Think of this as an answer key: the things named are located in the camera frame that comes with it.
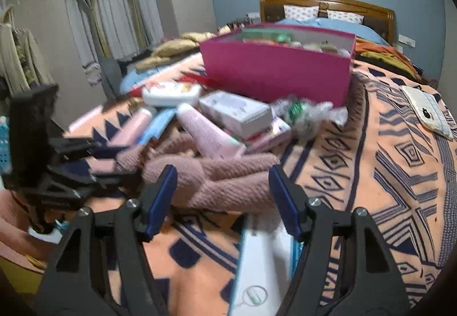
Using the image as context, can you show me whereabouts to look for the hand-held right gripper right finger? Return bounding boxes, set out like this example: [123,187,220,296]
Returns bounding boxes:
[268,165,411,316]

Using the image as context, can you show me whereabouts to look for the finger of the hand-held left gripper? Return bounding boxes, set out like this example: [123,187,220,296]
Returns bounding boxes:
[48,138,133,164]
[46,163,143,200]

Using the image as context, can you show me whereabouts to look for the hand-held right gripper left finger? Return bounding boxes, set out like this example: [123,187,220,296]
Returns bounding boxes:
[36,165,178,316]

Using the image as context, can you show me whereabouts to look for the pink knitted plush bunny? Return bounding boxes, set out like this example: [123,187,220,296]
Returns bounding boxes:
[115,133,284,213]

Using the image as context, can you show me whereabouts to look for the blue strip packet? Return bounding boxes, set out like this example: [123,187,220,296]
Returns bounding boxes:
[137,109,177,145]

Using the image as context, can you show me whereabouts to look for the white lotion bottle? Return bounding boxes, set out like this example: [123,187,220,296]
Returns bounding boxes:
[142,82,202,107]

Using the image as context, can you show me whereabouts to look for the white product box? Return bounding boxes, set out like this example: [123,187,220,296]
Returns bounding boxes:
[199,91,272,140]

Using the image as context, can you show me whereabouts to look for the magenta cardboard box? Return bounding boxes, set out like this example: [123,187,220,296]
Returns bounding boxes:
[199,24,357,108]

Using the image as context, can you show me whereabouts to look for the person's left forearm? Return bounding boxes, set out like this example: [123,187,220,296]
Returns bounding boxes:
[0,189,49,270]

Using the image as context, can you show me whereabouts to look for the blue plastic basket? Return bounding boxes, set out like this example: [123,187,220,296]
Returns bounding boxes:
[0,116,11,174]

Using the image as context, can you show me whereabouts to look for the pink bottle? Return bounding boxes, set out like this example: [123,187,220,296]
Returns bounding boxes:
[107,107,158,149]

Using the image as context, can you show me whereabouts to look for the pink flower print box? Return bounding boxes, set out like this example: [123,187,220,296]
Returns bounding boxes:
[244,116,291,154]

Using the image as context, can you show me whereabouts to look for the white blue medicine box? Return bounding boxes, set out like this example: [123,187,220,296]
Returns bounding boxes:
[228,214,304,316]

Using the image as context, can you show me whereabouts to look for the striped cloth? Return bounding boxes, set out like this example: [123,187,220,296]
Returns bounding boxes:
[82,61,102,88]

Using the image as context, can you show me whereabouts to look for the grey cloth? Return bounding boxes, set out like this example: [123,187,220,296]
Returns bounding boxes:
[98,55,124,99]

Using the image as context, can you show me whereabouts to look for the clothes rack with garments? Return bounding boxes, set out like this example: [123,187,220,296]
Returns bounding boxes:
[0,21,54,95]

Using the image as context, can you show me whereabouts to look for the pink tube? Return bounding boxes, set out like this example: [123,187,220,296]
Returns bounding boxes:
[177,104,247,160]

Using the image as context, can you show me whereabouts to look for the clear plastic bag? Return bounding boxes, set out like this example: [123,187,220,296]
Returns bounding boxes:
[271,96,348,138]

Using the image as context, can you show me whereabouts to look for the red plastic stick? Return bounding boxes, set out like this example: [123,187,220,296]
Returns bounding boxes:
[179,73,217,88]

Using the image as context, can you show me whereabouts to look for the yellow jacket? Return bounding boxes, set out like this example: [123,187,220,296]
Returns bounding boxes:
[136,31,219,70]

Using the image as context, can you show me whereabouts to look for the white striped pouch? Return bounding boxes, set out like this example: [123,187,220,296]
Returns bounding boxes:
[403,85,456,141]

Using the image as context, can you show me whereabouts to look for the green box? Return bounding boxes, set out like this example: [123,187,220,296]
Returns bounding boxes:
[242,28,291,42]

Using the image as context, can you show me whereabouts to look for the mustard cloth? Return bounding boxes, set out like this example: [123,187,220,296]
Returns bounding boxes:
[357,52,418,74]

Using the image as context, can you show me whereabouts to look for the blue duvet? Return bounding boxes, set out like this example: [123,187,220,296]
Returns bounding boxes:
[119,18,390,93]

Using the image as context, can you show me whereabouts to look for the white patterned pillow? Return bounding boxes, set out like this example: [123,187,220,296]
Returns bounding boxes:
[284,5,319,21]
[326,10,364,25]

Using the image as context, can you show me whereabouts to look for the wooden headboard bed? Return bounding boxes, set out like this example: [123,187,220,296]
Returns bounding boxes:
[259,0,395,47]

